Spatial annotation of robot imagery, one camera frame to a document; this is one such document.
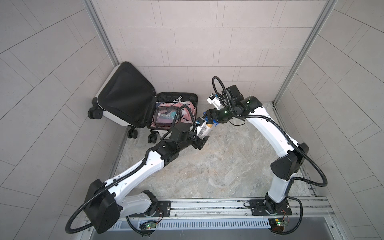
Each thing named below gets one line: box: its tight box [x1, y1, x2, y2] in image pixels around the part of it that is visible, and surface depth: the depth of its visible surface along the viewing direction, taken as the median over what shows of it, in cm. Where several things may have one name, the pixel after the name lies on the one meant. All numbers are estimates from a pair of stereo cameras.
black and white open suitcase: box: [87, 61, 198, 144], surface depth 93 cm
